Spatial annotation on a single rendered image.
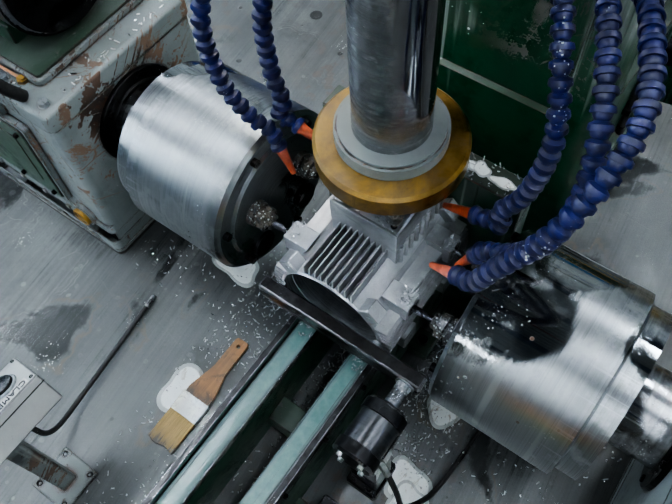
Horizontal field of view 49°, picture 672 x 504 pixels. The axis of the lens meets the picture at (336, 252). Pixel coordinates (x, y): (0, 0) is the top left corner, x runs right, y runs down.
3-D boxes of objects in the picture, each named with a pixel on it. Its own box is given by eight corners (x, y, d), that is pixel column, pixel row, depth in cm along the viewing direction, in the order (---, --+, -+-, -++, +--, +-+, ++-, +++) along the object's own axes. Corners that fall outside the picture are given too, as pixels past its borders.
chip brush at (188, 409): (232, 334, 119) (231, 332, 119) (256, 350, 118) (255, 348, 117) (147, 437, 112) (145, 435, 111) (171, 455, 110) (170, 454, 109)
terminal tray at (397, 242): (381, 166, 101) (381, 133, 95) (447, 202, 97) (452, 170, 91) (330, 228, 96) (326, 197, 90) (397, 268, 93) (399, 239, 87)
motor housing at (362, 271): (358, 211, 116) (355, 136, 99) (462, 271, 109) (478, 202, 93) (281, 306, 108) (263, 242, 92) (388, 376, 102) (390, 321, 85)
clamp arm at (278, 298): (428, 381, 93) (271, 280, 101) (430, 372, 90) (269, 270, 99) (414, 403, 92) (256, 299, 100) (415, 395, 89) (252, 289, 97)
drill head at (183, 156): (183, 98, 130) (144, -16, 108) (352, 194, 118) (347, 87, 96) (83, 196, 120) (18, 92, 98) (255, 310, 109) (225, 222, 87)
